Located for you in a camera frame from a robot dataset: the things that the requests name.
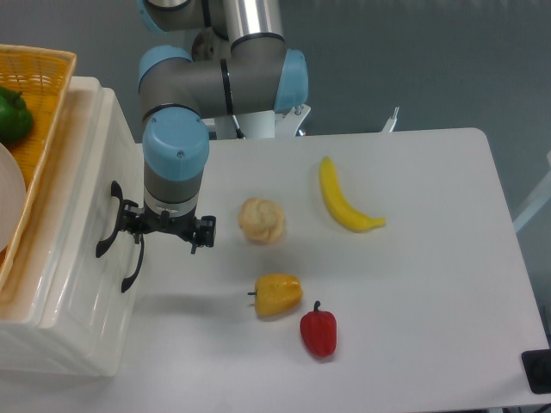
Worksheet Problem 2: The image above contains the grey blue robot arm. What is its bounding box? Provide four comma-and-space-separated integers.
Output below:
115, 1, 308, 249

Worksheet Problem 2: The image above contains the white frame at right edge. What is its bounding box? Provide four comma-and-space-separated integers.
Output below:
512, 152, 550, 234

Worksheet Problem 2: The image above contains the white bracket behind table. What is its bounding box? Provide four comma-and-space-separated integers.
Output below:
381, 106, 399, 133

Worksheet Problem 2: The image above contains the black drawer handle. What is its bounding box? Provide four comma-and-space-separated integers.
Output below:
121, 236, 145, 293
95, 181, 127, 258

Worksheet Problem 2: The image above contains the red bell pepper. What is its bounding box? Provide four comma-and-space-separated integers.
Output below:
300, 300, 337, 358

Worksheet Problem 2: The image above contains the white top drawer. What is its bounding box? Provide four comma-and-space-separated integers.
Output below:
40, 89, 143, 330

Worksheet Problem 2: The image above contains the yellow banana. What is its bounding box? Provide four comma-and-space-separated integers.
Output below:
318, 157, 386, 232

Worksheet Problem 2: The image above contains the round swirl bread bun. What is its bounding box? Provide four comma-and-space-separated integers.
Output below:
238, 198, 286, 244

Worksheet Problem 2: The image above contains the black device at table edge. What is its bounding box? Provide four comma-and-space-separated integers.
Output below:
521, 349, 551, 394

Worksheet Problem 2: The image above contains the black top drawer handle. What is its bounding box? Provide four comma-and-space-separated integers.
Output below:
95, 181, 127, 258

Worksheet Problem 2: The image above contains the white round plate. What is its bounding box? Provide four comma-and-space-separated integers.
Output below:
0, 145, 27, 250

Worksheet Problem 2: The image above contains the black lower drawer handle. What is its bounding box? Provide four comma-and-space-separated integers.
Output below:
121, 236, 145, 293

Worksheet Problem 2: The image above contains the yellow bell pepper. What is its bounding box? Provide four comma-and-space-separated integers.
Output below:
247, 273, 303, 317

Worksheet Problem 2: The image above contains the white drawer cabinet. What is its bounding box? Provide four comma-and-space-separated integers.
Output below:
1, 77, 131, 376

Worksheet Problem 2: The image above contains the green bell pepper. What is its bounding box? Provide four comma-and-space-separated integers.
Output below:
1, 87, 34, 145

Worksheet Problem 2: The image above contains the orange woven basket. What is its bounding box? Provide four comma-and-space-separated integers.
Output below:
1, 44, 77, 284

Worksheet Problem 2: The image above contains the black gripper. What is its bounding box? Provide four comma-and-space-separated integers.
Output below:
119, 200, 216, 254

